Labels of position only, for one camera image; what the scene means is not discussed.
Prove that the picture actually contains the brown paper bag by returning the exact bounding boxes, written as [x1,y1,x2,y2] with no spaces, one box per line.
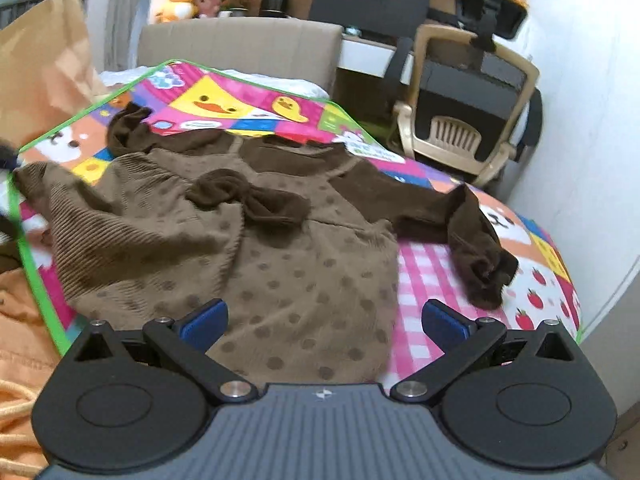
[0,0,107,148]

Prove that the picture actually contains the black jar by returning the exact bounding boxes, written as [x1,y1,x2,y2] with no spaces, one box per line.
[258,0,290,18]

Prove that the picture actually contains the beige upholstered headboard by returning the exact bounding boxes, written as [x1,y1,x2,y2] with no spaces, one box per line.
[137,18,343,92]

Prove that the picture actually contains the small potted plant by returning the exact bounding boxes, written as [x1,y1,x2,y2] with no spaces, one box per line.
[217,0,254,18]

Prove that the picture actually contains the black computer monitor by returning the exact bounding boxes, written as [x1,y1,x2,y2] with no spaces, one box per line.
[308,0,430,42]

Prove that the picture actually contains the brown polka dot dress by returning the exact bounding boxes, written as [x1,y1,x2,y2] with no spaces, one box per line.
[14,104,518,385]

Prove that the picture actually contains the beige mesh office chair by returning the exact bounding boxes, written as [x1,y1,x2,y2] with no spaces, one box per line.
[383,0,542,188]

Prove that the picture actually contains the orange cloth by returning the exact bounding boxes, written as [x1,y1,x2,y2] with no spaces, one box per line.
[1,242,60,479]

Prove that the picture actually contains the white desk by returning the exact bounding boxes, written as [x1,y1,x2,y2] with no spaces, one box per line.
[337,35,396,78]

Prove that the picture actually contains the yellow duck plush toy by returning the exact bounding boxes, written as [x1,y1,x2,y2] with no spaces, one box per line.
[154,0,198,23]

